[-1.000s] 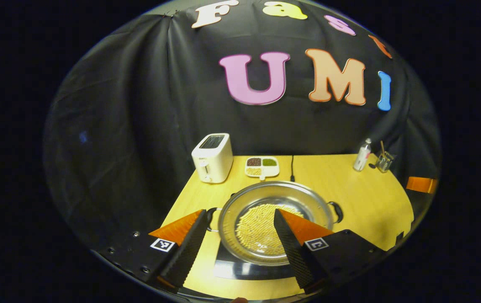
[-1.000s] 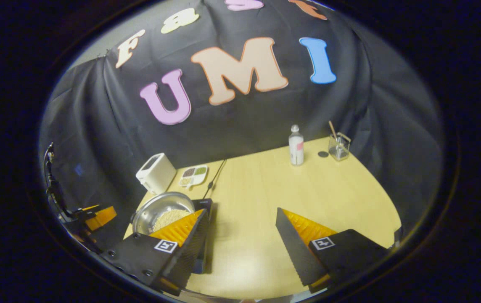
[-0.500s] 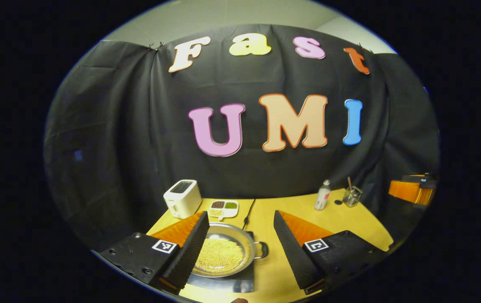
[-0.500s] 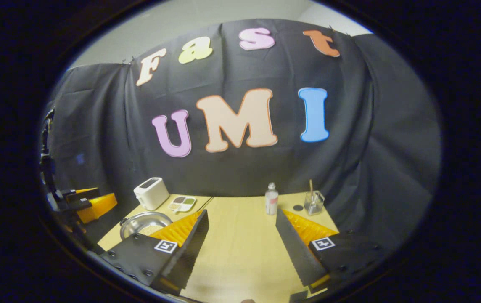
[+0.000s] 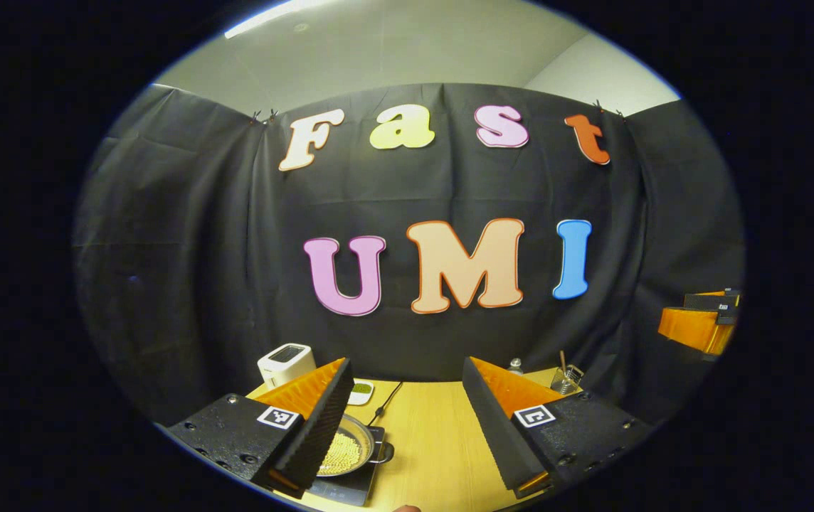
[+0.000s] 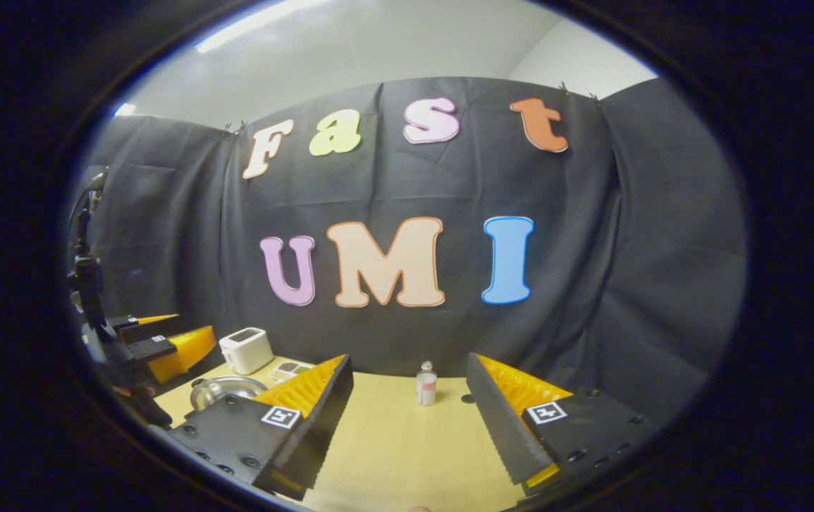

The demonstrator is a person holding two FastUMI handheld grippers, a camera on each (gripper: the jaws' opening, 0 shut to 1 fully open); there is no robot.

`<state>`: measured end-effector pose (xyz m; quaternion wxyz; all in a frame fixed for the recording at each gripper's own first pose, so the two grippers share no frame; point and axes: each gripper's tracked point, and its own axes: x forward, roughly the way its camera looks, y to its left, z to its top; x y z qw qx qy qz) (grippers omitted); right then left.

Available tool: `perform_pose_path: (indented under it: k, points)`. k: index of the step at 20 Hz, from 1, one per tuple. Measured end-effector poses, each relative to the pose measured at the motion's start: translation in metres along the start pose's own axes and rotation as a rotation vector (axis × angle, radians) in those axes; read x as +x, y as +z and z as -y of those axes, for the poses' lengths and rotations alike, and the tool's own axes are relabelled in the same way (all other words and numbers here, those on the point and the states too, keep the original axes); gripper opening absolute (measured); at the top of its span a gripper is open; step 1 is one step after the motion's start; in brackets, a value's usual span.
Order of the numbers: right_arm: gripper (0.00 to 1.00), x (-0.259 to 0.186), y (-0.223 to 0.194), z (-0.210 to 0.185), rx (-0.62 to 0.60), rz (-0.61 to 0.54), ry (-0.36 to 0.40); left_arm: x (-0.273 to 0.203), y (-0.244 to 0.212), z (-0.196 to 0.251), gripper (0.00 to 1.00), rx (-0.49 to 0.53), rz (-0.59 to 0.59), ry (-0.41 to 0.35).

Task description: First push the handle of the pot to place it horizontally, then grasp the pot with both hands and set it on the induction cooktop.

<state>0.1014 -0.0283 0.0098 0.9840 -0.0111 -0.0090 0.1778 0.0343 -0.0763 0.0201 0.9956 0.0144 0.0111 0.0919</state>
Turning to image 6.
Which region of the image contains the white divided dish of grains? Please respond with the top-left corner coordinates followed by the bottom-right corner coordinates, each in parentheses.
top-left (270, 361), bottom-right (315, 383)

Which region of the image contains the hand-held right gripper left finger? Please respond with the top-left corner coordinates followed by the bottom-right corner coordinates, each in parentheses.
top-left (165, 353), bottom-right (354, 502)

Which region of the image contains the white toaster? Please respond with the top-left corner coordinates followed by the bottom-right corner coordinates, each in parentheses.
top-left (218, 327), bottom-right (275, 376)

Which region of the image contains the small bottle with pink label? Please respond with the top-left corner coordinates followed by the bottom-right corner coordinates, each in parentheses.
top-left (416, 361), bottom-right (439, 407)

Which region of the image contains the steel pot with black handles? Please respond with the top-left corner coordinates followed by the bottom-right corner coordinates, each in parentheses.
top-left (189, 375), bottom-right (270, 414)

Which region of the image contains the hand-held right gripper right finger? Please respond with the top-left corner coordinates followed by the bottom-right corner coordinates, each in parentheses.
top-left (465, 352), bottom-right (657, 500)

